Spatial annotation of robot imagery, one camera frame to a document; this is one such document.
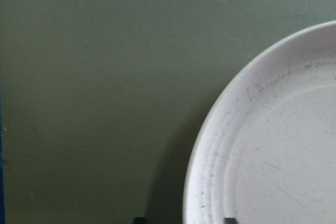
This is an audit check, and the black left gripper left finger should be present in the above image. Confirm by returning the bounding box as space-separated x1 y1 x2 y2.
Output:
133 217 147 224

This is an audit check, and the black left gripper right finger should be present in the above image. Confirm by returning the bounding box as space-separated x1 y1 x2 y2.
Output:
224 217 237 224

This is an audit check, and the pink plate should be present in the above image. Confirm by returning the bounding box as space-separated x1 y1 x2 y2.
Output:
183 22 335 223

